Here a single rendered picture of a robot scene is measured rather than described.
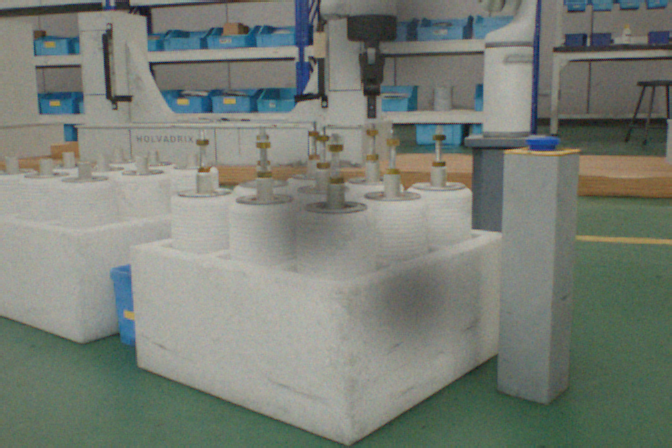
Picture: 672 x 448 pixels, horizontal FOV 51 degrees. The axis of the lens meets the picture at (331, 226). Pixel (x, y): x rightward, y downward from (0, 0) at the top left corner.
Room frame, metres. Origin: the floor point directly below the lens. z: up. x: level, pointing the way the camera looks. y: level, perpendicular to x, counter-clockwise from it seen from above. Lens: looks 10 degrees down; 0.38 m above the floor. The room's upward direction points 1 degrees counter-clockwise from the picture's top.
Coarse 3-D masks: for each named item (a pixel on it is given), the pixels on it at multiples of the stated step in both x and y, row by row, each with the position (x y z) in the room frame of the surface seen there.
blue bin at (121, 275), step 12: (120, 276) 1.06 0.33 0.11; (120, 288) 1.07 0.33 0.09; (132, 288) 1.05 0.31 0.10; (120, 300) 1.08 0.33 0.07; (132, 300) 1.06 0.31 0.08; (120, 312) 1.08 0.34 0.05; (132, 312) 1.06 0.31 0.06; (120, 324) 1.08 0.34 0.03; (132, 324) 1.06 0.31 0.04; (120, 336) 1.08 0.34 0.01; (132, 336) 1.06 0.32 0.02
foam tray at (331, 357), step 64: (192, 256) 0.90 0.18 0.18; (448, 256) 0.89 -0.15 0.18; (192, 320) 0.89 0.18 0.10; (256, 320) 0.81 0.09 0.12; (320, 320) 0.75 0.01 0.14; (384, 320) 0.78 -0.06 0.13; (448, 320) 0.89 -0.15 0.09; (192, 384) 0.90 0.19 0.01; (256, 384) 0.82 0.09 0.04; (320, 384) 0.75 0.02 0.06; (384, 384) 0.78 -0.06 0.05; (448, 384) 0.90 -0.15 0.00
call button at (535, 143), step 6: (528, 138) 0.87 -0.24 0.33; (534, 138) 0.86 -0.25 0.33; (540, 138) 0.86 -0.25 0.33; (546, 138) 0.86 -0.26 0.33; (552, 138) 0.86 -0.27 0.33; (558, 138) 0.86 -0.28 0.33; (534, 144) 0.86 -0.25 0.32; (540, 144) 0.86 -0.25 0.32; (546, 144) 0.85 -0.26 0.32; (552, 144) 0.86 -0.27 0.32; (558, 144) 0.86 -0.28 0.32
